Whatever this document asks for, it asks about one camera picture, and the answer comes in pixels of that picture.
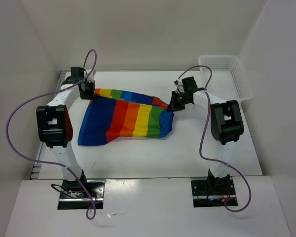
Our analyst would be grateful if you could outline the rainbow striped shorts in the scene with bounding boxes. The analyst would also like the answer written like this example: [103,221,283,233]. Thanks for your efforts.
[77,88,174,146]

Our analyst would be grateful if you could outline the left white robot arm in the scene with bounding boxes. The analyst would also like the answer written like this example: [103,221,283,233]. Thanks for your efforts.
[36,67,96,198]

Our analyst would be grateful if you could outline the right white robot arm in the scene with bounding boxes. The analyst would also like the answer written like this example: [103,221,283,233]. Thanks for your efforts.
[167,77,244,194]

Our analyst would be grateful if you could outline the white plastic basket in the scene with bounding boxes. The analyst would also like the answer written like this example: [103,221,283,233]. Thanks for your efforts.
[198,55,253,103]

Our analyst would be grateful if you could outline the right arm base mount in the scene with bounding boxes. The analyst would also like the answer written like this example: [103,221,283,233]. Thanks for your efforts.
[190,178,238,208]

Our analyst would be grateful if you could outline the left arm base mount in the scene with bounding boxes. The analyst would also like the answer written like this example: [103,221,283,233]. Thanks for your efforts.
[57,179,106,210]

